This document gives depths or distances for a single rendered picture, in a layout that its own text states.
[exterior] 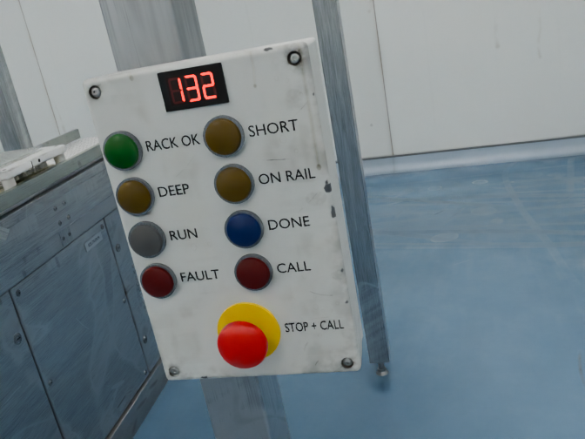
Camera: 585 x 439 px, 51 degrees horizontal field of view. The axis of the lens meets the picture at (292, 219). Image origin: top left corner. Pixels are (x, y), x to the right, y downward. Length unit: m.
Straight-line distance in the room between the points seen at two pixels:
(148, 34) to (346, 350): 0.30
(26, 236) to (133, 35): 0.98
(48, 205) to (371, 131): 2.70
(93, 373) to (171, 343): 1.22
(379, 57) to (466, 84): 0.53
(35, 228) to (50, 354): 0.31
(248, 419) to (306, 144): 0.31
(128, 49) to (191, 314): 0.22
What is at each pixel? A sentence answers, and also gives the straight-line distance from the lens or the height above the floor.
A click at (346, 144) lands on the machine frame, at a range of 1.63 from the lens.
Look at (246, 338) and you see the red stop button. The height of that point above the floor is 0.86.
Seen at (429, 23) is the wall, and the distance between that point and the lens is 3.79.
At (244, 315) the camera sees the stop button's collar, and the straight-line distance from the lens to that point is 0.50.
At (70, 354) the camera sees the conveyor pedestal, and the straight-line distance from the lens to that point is 1.66.
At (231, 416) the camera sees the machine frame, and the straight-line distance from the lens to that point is 0.64.
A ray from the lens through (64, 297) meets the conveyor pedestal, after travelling 1.64.
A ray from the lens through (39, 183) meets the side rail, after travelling 1.51.
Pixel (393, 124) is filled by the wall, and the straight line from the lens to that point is 3.89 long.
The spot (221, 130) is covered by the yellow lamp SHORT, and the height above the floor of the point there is 1.02.
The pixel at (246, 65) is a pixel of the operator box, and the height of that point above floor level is 1.06.
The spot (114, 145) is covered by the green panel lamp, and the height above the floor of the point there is 1.02.
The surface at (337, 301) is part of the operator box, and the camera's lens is 0.48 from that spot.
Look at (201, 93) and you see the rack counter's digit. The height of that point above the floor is 1.04.
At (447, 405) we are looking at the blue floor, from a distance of 1.81.
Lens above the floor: 1.09
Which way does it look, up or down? 19 degrees down
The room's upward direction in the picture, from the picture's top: 11 degrees counter-clockwise
